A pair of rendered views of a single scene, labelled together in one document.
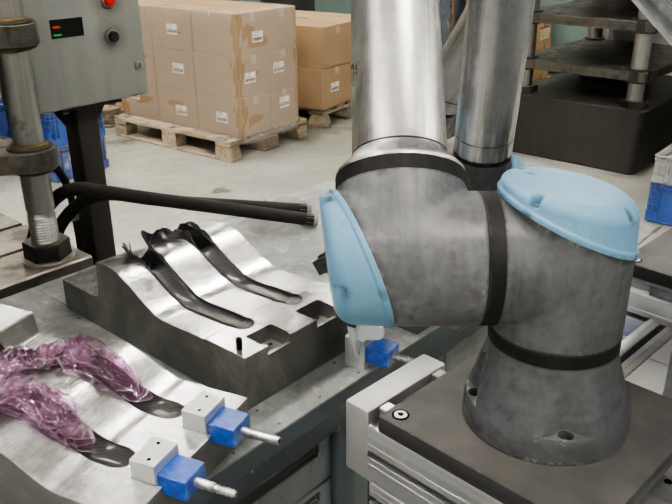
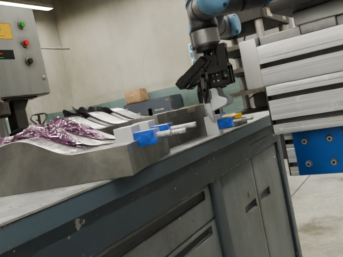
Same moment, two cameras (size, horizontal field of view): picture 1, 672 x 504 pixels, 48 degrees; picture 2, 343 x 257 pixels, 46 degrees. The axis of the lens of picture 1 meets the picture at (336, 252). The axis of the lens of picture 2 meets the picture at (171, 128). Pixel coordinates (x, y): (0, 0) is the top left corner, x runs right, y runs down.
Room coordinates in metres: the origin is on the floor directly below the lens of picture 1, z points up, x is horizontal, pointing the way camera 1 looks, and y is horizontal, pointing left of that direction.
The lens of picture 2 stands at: (-0.03, 0.27, 0.90)
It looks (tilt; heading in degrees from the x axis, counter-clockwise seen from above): 3 degrees down; 350
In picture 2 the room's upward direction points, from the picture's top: 12 degrees counter-clockwise
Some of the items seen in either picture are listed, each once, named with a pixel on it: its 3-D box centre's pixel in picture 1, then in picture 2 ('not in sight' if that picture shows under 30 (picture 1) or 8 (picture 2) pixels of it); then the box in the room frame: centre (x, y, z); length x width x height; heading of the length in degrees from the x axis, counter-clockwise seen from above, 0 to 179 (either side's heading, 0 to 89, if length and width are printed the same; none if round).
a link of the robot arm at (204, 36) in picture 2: not in sight; (206, 39); (1.07, -0.07, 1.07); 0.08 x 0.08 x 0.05
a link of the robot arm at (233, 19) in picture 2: not in sight; (222, 27); (1.37, -0.22, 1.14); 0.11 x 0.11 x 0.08; 50
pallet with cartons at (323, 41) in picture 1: (290, 63); not in sight; (6.33, 0.36, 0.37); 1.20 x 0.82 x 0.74; 57
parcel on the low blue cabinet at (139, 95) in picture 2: not in sight; (136, 96); (8.62, -0.58, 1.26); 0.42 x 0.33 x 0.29; 49
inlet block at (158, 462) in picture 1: (188, 479); (152, 135); (0.73, 0.18, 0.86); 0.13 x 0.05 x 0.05; 66
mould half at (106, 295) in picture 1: (203, 290); (114, 129); (1.21, 0.23, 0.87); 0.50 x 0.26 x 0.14; 49
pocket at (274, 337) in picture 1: (268, 345); (165, 119); (1.01, 0.10, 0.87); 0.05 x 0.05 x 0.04; 49
